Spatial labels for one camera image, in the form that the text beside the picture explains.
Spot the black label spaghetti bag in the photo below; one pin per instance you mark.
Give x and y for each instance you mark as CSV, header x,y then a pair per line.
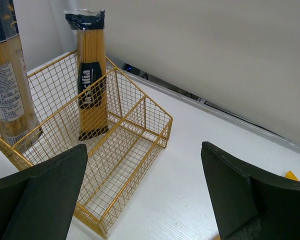
x,y
91,71

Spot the blue label spaghetti bag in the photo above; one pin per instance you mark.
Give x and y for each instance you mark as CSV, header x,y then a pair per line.
x,y
19,125

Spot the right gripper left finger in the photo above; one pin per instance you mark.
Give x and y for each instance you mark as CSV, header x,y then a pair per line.
x,y
38,202

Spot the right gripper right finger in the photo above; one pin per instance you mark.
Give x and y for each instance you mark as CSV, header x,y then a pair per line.
x,y
250,203

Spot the yellow spaghetti bag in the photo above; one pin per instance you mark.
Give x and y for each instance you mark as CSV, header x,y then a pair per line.
x,y
290,175

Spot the gold wire basket shelf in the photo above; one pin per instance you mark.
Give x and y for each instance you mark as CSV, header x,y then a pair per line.
x,y
138,129

